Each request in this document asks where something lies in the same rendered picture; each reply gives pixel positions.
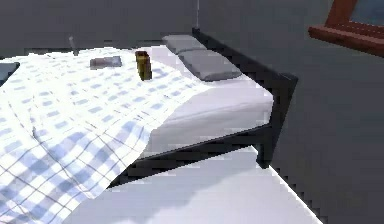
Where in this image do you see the grey pillow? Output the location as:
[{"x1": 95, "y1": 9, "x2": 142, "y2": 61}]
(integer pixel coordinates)
[
  {"x1": 178, "y1": 49, "x2": 243, "y2": 83},
  {"x1": 162, "y1": 34, "x2": 208, "y2": 55}
]

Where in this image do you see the brown upright box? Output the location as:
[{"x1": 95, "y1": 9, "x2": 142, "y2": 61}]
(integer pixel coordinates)
[{"x1": 134, "y1": 50, "x2": 153, "y2": 82}]

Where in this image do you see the black framed bed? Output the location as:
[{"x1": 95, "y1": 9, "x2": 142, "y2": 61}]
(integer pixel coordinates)
[{"x1": 107, "y1": 27, "x2": 299, "y2": 190}]

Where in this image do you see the grey flat book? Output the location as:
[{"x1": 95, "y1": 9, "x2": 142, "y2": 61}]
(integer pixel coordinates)
[{"x1": 89, "y1": 55, "x2": 123, "y2": 70}]

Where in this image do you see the blue white checked blanket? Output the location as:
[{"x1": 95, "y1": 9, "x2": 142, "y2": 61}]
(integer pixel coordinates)
[{"x1": 0, "y1": 46, "x2": 214, "y2": 224}]

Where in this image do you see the brown framed window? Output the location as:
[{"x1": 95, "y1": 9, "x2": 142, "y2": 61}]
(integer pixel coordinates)
[{"x1": 307, "y1": 0, "x2": 384, "y2": 58}]

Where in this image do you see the dark blue flat object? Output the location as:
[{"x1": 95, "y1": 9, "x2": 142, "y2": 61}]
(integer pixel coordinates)
[{"x1": 0, "y1": 61, "x2": 21, "y2": 88}]

